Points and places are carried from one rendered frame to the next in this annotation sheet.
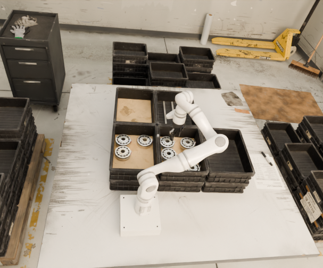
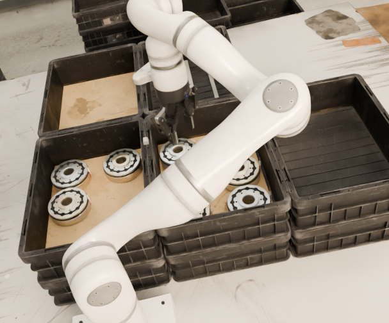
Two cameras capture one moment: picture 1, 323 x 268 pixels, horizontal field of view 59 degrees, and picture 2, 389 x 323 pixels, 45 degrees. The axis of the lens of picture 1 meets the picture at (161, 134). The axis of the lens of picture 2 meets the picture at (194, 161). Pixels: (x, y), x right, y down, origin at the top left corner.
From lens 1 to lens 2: 0.76 m
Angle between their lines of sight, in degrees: 8
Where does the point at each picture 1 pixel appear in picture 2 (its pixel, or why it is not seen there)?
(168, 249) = not seen: outside the picture
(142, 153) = (120, 196)
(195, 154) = (209, 156)
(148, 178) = (86, 266)
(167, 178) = (184, 245)
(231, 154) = (351, 141)
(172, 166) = (150, 210)
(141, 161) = not seen: hidden behind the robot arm
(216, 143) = (268, 106)
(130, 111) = (90, 106)
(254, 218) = not seen: outside the picture
